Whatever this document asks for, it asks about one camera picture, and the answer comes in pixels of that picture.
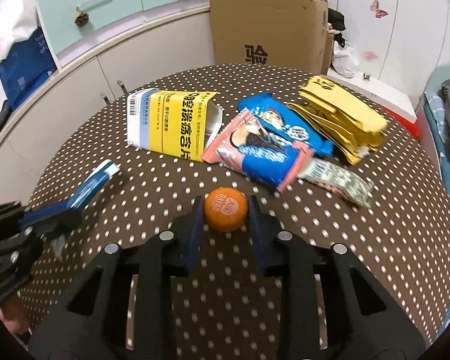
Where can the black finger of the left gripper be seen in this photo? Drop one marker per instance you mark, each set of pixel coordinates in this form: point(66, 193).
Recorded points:
point(52, 221)
point(92, 185)

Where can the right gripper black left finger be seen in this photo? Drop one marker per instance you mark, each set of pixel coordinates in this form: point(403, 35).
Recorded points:
point(120, 305)

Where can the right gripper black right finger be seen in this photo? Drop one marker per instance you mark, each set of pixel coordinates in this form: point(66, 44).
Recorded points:
point(332, 306)

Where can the yellow white medicine box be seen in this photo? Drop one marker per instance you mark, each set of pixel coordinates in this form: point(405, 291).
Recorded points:
point(170, 122)

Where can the orange round ball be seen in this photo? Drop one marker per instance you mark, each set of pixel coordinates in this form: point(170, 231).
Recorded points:
point(225, 209)

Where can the small white green wrapper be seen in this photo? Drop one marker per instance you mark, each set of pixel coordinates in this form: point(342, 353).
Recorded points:
point(339, 181)

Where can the pink blue snack bag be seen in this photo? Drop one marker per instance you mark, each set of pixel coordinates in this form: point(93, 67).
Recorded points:
point(244, 146)

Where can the yellow plastic bag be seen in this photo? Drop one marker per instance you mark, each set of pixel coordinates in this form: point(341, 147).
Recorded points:
point(341, 117)

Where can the blue snack wrapper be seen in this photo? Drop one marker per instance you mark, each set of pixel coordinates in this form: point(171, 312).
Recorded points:
point(285, 124)

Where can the beige curved cabinet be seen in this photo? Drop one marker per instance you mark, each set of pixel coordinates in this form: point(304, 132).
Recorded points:
point(37, 130)

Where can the brown polka dot tablecloth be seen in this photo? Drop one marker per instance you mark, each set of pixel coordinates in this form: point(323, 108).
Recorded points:
point(226, 308)

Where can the pinecone on left drawer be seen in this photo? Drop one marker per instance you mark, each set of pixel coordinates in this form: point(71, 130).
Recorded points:
point(82, 18)

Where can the blue white shopping bag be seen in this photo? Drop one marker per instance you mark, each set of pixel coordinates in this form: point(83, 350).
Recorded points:
point(26, 61)

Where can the mint green drawer unit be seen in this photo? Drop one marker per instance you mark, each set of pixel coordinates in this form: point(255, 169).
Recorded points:
point(108, 3)

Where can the red bench with white top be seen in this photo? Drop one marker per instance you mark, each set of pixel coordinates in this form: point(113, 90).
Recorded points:
point(391, 99)

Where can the bed with blue sheet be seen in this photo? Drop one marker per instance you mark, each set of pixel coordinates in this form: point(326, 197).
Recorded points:
point(431, 108)

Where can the large brown cardboard box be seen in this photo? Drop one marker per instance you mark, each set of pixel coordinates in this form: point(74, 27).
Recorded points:
point(283, 33)

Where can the white plastic bag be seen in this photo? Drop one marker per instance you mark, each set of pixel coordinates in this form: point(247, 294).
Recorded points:
point(344, 60)

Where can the black clothing behind box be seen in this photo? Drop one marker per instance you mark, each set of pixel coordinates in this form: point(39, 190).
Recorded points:
point(336, 26)

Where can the pink butterfly wall sticker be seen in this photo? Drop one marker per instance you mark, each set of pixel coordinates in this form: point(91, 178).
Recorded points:
point(378, 12)

